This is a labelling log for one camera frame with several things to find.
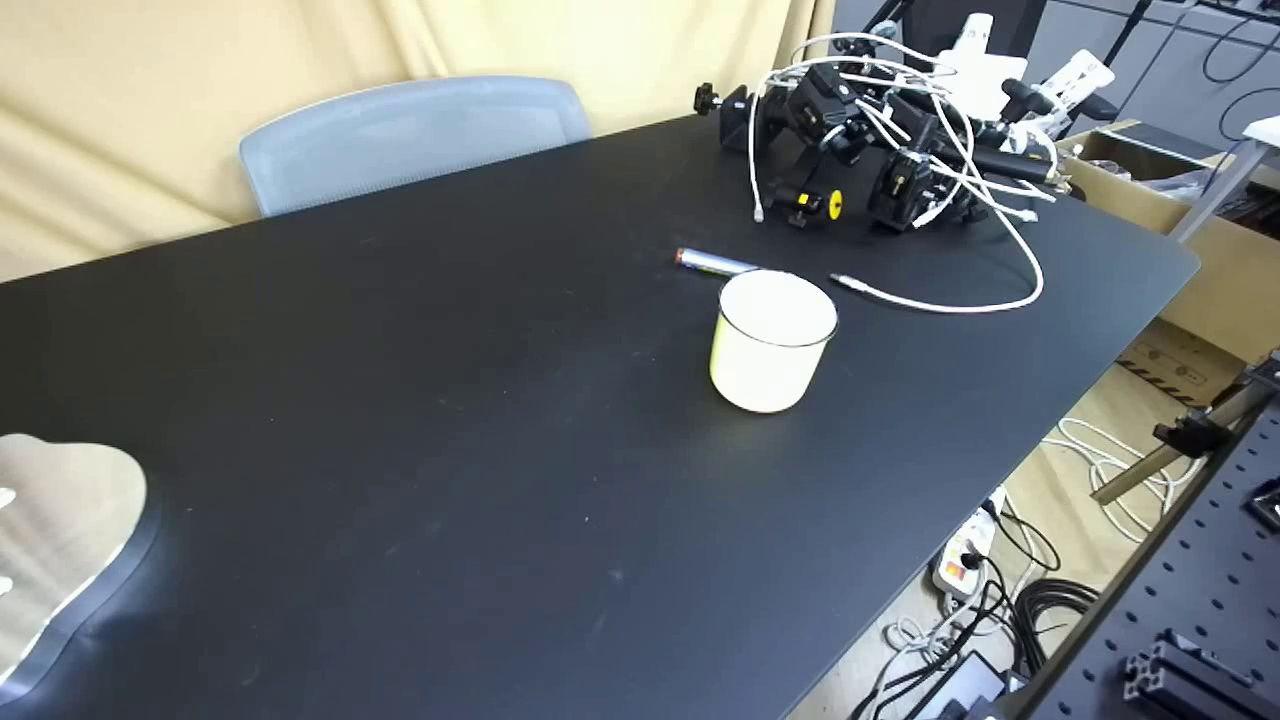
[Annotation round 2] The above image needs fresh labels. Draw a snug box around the red marker with black cap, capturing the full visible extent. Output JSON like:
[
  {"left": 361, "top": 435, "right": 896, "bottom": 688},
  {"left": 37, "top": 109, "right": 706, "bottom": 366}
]
[{"left": 677, "top": 247, "right": 757, "bottom": 278}]

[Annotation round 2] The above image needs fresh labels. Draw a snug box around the yellow enamel mug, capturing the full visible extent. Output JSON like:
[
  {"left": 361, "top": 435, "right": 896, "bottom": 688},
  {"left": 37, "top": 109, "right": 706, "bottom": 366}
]
[{"left": 707, "top": 268, "right": 839, "bottom": 415}]

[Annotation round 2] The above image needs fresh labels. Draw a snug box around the power strip on floor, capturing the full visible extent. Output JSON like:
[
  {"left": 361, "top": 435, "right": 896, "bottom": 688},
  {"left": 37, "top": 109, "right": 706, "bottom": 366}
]
[{"left": 934, "top": 508, "right": 998, "bottom": 599}]

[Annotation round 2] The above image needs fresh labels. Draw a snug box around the beige backdrop curtain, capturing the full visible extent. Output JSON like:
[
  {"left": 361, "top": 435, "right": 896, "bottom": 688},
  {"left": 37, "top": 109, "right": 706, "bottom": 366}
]
[{"left": 0, "top": 0, "right": 839, "bottom": 280}]

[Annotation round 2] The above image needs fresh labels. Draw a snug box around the cardboard box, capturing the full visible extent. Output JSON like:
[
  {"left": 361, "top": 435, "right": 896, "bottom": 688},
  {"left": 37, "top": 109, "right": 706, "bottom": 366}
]
[{"left": 1060, "top": 127, "right": 1280, "bottom": 360}]

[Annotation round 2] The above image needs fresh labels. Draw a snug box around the black perforated breadboard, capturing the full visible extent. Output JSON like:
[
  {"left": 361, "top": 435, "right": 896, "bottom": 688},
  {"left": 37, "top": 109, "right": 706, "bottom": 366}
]
[{"left": 1021, "top": 406, "right": 1280, "bottom": 720}]

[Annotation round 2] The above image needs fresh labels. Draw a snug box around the white cable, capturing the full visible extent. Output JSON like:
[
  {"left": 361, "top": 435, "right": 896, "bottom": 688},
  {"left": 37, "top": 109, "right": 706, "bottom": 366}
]
[{"left": 741, "top": 34, "right": 1082, "bottom": 319}]

